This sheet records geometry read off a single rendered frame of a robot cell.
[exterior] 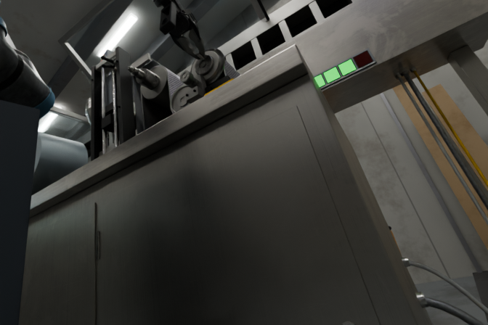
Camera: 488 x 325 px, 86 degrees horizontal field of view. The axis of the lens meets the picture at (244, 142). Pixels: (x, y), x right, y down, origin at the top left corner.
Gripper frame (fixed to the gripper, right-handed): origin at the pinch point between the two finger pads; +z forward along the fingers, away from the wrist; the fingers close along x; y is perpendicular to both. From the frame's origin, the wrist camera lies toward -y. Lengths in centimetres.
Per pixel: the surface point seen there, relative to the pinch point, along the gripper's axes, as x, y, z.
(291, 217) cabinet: -21, -62, 22
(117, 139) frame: 32.0, -20.7, 7.0
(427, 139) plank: -92, 150, 183
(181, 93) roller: 12.8, -2.3, 7.6
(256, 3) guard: -19, 55, -3
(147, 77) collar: 23.3, 2.9, -3.1
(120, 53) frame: 27.6, 5.0, -15.4
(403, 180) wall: -61, 166, 237
